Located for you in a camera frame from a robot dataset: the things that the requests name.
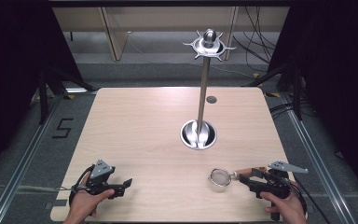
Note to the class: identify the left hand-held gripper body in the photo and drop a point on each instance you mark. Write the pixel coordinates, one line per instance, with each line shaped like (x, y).
(101, 174)

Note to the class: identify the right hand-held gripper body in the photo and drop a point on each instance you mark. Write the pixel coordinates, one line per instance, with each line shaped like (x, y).
(276, 183)

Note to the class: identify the person's right hand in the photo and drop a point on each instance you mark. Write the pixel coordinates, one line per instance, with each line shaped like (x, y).
(284, 207)

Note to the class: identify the person's left hand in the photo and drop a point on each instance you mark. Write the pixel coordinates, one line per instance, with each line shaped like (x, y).
(85, 202)

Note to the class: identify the black stand legs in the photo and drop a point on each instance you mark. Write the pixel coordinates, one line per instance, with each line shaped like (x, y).
(292, 84)
(48, 87)

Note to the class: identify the metal utensil hanging rack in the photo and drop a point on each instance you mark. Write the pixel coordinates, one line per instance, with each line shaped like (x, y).
(202, 93)

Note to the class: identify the dark curtain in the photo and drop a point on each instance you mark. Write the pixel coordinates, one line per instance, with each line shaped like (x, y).
(9, 77)
(338, 77)

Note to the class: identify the light wooden furniture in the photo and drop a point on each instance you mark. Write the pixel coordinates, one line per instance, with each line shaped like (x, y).
(167, 18)

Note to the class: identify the aluminium floor rail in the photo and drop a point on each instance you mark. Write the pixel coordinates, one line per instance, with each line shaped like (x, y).
(21, 161)
(320, 161)

